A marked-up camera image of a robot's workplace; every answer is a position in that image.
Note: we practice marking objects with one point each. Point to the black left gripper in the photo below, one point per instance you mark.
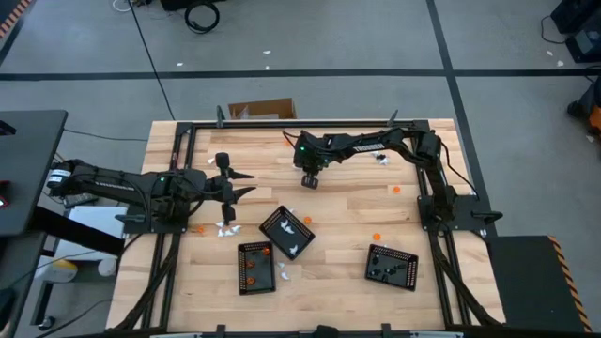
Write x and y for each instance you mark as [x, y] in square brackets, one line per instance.
[211, 188]

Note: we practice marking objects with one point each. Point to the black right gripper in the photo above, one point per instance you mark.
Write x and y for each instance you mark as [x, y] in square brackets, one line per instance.
[312, 152]

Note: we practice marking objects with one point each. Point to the black slotted plastic basket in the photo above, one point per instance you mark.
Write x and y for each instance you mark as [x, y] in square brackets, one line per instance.
[263, 277]
[300, 237]
[406, 281]

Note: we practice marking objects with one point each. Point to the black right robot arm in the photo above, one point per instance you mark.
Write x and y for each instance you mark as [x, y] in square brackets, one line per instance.
[399, 136]

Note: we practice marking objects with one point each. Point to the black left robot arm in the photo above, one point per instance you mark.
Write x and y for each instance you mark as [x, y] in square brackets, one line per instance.
[117, 183]

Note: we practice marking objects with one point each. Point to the brown cardboard box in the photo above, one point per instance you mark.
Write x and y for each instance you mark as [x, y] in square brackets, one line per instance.
[272, 108]

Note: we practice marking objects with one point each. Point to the white storage box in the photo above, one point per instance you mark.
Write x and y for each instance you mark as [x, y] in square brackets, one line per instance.
[98, 216]

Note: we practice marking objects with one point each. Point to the white round object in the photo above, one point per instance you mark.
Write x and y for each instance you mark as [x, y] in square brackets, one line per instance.
[107, 266]

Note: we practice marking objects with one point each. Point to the black power adapter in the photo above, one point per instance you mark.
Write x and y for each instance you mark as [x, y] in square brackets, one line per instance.
[82, 202]

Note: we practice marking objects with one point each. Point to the pale yellow round object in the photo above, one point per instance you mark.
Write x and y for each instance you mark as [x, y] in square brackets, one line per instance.
[58, 271]

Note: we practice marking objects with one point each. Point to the black desk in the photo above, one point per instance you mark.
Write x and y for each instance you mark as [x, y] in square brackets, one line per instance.
[33, 155]

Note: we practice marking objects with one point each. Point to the black hazard-striped ramp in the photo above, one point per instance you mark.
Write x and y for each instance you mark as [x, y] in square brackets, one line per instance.
[526, 281]
[14, 16]

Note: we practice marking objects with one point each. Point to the person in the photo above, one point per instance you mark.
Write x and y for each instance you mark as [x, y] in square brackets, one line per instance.
[592, 101]

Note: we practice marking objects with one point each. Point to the black equipment case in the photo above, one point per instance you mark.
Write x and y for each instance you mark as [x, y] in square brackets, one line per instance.
[582, 42]

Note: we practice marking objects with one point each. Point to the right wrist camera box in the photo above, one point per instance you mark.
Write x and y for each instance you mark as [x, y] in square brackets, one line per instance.
[310, 181]

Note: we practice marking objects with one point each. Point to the black aluminium table frame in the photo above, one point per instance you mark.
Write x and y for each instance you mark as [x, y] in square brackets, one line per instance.
[244, 124]

